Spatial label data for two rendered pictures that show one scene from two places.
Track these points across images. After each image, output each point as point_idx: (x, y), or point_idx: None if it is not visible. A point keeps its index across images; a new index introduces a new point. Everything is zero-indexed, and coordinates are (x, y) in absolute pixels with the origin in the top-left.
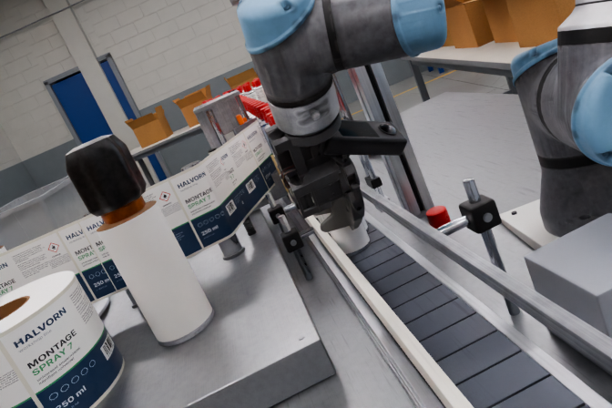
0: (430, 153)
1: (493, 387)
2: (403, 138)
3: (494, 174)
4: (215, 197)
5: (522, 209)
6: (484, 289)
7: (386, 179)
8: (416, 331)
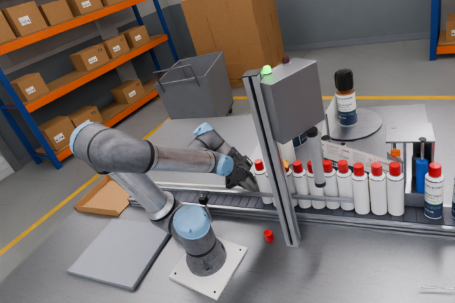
0: (383, 300)
1: (191, 195)
2: (225, 186)
3: (286, 281)
4: (324, 154)
5: (240, 253)
6: (225, 223)
7: (370, 260)
8: (214, 194)
